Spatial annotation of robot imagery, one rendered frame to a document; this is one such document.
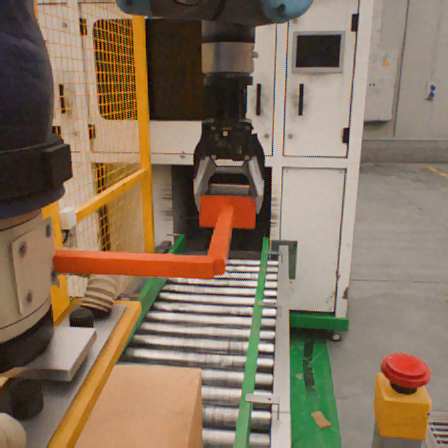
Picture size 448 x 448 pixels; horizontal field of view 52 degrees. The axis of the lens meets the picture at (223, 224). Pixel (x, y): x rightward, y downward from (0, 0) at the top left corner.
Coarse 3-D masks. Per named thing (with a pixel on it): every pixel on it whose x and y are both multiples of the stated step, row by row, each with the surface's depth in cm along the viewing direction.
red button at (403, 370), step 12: (384, 360) 71; (396, 360) 70; (408, 360) 70; (420, 360) 70; (384, 372) 69; (396, 372) 67; (408, 372) 67; (420, 372) 67; (396, 384) 68; (408, 384) 66; (420, 384) 66
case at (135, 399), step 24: (0, 384) 79; (120, 384) 79; (144, 384) 79; (168, 384) 79; (192, 384) 79; (96, 408) 73; (120, 408) 73; (144, 408) 73; (168, 408) 73; (192, 408) 73; (96, 432) 68; (120, 432) 68; (144, 432) 68; (168, 432) 68; (192, 432) 71
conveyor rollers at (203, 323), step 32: (192, 288) 210; (224, 288) 208; (256, 288) 208; (160, 320) 185; (192, 320) 183; (224, 320) 182; (128, 352) 160; (160, 352) 159; (192, 352) 159; (224, 352) 165; (224, 384) 147; (256, 384) 146; (224, 416) 130; (256, 416) 129
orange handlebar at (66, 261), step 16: (224, 208) 68; (224, 224) 61; (224, 240) 55; (64, 256) 49; (80, 256) 49; (96, 256) 49; (112, 256) 49; (128, 256) 49; (144, 256) 49; (160, 256) 50; (176, 256) 50; (192, 256) 50; (208, 256) 50; (224, 256) 50; (64, 272) 50; (80, 272) 50; (96, 272) 50; (112, 272) 49; (128, 272) 49; (144, 272) 49; (160, 272) 49; (176, 272) 49; (192, 272) 49; (208, 272) 49; (224, 272) 50
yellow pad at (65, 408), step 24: (72, 312) 56; (96, 312) 61; (120, 312) 61; (120, 336) 57; (96, 360) 51; (24, 384) 43; (48, 384) 47; (72, 384) 47; (96, 384) 48; (0, 408) 43; (24, 408) 41; (48, 408) 43; (72, 408) 44; (48, 432) 40; (72, 432) 41
